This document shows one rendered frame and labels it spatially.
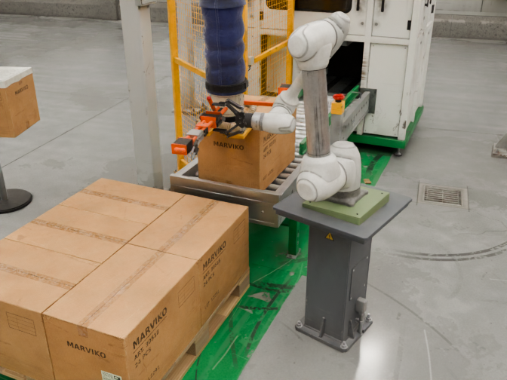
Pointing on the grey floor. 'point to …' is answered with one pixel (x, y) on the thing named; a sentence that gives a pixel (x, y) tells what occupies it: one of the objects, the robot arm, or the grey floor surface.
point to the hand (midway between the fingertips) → (214, 117)
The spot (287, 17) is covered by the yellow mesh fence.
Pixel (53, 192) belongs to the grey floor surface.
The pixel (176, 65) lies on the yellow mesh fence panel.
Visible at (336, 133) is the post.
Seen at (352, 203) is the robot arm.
